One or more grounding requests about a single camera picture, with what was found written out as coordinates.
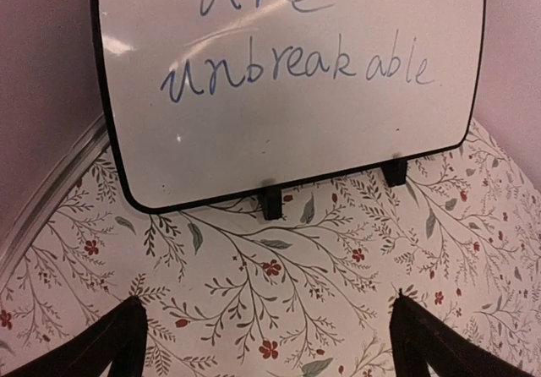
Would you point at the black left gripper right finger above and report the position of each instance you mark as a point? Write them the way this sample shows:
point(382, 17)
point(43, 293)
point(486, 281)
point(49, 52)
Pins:
point(420, 342)

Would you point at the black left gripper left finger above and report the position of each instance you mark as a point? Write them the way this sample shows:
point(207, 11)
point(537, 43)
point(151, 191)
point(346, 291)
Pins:
point(116, 343)

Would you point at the white whiteboard black frame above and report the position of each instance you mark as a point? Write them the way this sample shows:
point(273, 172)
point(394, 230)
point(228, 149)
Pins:
point(211, 100)

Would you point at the black whiteboard stand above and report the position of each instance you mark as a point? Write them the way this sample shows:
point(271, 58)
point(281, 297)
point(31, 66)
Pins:
point(270, 197)

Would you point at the floral patterned table mat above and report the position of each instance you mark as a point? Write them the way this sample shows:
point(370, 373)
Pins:
point(229, 294)

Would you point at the left aluminium corner post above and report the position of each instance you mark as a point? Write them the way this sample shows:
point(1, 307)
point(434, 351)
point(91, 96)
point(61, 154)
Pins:
point(52, 190)

